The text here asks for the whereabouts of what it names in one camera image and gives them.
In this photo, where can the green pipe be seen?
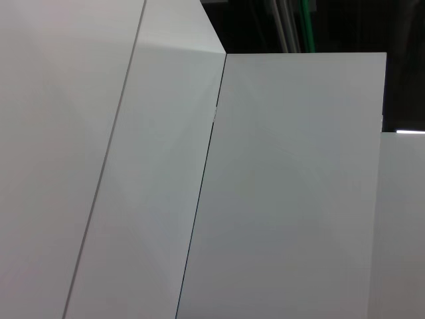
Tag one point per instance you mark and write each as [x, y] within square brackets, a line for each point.
[307, 23]

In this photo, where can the grey pipe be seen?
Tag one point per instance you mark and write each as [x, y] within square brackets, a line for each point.
[281, 23]

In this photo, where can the white light strip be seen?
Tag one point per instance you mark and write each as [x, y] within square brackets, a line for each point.
[411, 131]

